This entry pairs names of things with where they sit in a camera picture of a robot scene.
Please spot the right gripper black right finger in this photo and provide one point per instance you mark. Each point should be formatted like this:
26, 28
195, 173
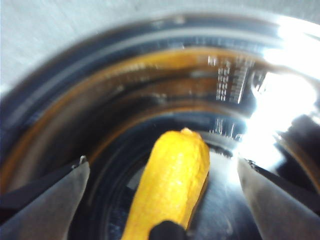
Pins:
282, 205

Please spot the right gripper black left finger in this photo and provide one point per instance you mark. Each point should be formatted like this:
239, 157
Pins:
45, 207

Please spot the yellow corn cob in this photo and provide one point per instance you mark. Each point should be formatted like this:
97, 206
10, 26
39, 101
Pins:
172, 180

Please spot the pale green electric steamer pot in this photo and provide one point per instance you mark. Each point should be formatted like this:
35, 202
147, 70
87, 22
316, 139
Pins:
175, 75

